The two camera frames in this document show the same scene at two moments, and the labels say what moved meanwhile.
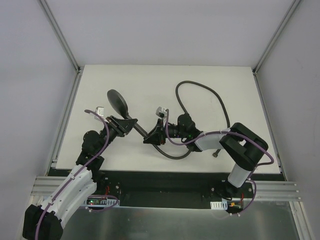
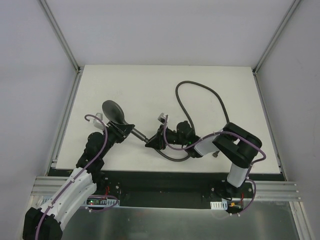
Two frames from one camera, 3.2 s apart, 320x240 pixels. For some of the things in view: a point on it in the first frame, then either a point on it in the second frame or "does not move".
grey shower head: [119, 103] -> [114, 113]
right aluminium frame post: [275, 36] does not move
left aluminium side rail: [53, 163] does not move
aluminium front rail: [267, 190] does not move
